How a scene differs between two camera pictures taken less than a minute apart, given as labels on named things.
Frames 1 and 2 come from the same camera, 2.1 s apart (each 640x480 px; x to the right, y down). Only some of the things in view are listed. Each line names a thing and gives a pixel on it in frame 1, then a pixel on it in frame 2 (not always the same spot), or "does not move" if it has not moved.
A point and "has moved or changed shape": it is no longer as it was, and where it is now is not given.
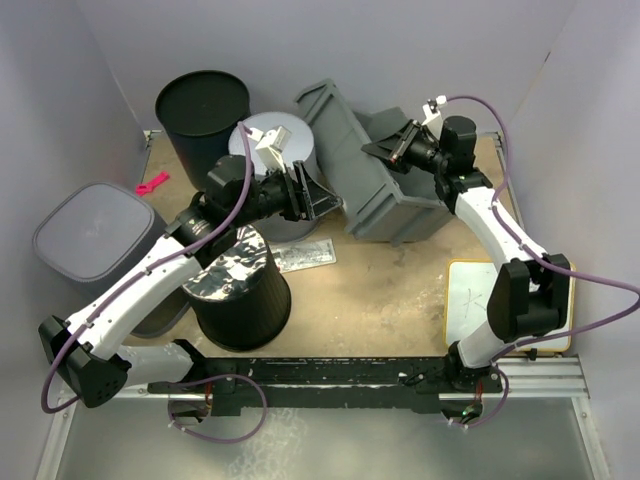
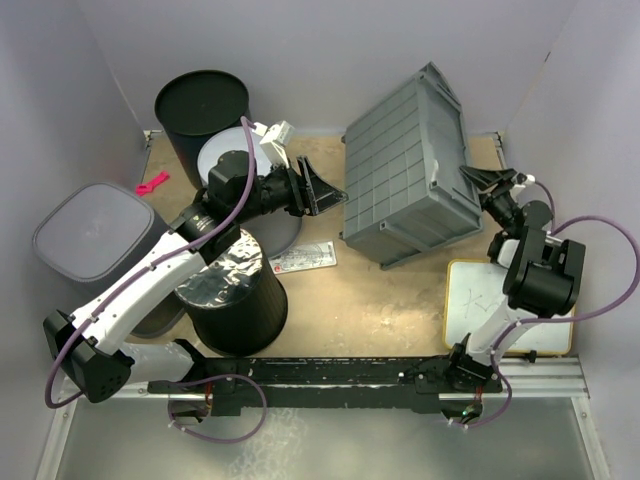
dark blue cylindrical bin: [200, 112] does not move
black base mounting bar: [329, 383] does not move
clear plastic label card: [296, 255] does not move
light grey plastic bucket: [283, 228] → [278, 229]
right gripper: [385, 147] → [486, 178]
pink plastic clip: [146, 187] does not move
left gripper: [316, 193] does not move
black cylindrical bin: [241, 300] does not move
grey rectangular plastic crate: [379, 202] has moved or changed shape
